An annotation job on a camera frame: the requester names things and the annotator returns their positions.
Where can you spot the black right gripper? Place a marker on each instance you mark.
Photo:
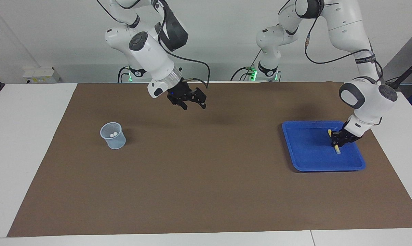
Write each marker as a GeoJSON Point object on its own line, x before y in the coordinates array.
{"type": "Point", "coordinates": [185, 94]}

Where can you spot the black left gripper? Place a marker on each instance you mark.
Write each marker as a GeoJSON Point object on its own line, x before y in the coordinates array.
{"type": "Point", "coordinates": [347, 135]}

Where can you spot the yellow highlighter pen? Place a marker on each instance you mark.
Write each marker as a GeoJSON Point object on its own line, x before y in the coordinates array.
{"type": "Point", "coordinates": [337, 149]}

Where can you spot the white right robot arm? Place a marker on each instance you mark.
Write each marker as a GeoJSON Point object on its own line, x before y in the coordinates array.
{"type": "Point", "coordinates": [151, 58]}

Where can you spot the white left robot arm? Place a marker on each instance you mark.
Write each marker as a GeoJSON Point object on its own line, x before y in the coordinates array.
{"type": "Point", "coordinates": [370, 99]}

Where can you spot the blue plastic tray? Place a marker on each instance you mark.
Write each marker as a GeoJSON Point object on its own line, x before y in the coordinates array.
{"type": "Point", "coordinates": [311, 153]}

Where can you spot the brown table mat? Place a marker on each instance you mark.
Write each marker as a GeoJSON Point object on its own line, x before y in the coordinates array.
{"type": "Point", "coordinates": [206, 171]}

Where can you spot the translucent plastic cup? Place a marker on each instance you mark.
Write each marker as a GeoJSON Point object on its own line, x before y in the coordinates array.
{"type": "Point", "coordinates": [117, 143]}

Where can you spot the black stand pole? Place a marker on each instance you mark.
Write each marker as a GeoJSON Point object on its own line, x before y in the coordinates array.
{"type": "Point", "coordinates": [406, 71]}

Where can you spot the white power box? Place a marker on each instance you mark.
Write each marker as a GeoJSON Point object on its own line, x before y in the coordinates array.
{"type": "Point", "coordinates": [40, 75]}

